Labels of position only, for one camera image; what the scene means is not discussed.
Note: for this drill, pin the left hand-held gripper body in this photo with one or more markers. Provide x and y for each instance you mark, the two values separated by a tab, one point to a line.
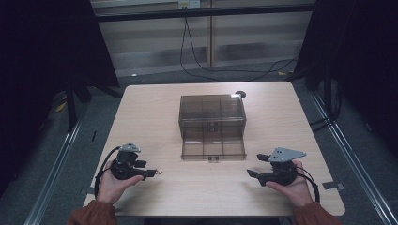
125	168

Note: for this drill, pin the black metal stand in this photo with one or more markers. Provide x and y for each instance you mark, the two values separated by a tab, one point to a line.
71	103

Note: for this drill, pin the black horizontal bar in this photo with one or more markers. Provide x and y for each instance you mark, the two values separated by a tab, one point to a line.
203	12

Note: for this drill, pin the black round object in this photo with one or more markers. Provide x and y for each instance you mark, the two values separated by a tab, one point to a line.
241	93

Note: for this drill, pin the grey tape piece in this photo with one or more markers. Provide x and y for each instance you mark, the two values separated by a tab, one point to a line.
87	190
333	185

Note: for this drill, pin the white wall socket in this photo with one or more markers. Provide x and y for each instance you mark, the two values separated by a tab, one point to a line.
189	3

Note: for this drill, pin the smoky transparent drawer cabinet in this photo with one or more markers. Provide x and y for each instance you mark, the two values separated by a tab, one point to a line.
211	108

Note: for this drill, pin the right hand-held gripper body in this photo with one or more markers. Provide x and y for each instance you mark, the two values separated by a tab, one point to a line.
281	176

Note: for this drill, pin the small black floor object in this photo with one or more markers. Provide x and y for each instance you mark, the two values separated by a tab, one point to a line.
94	135

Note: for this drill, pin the yellow tape piece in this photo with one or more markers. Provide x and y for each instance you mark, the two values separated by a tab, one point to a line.
61	106
282	73

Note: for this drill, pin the person's right hand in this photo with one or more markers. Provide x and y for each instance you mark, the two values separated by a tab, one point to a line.
297	193

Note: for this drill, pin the black curtain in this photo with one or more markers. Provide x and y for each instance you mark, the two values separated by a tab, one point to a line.
47	62
359	62

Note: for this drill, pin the person's left hand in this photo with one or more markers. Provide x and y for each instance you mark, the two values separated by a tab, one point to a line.
109	189

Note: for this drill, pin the metal floor rail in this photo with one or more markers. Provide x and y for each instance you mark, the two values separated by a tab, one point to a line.
356	162
53	178

